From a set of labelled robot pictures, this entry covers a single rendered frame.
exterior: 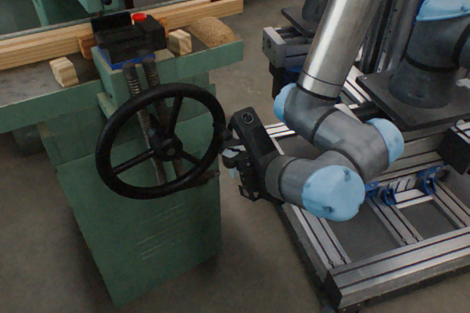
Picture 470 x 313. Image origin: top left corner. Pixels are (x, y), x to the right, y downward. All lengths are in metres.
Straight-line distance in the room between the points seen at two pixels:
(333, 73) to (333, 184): 0.19
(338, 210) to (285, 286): 1.02
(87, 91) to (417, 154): 0.84
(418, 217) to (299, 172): 1.06
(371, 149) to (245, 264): 1.05
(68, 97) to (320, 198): 0.58
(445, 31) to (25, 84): 0.89
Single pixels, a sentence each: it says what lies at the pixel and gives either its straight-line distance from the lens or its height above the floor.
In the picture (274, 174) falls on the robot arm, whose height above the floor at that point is 0.91.
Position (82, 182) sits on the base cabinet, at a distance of 1.03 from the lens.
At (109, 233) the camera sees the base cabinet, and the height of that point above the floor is 0.41.
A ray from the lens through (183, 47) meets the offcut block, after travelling 0.92.
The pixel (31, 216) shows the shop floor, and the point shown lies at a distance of 1.91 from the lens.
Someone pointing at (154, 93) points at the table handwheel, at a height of 0.95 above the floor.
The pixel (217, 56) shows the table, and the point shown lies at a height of 0.87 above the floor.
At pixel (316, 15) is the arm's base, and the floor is 0.84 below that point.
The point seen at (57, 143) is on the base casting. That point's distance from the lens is 0.94.
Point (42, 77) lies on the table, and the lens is 0.93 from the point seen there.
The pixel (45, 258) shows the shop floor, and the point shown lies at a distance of 1.74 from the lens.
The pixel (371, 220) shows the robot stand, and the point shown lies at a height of 0.21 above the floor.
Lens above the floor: 1.33
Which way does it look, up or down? 40 degrees down
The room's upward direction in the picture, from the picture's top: straight up
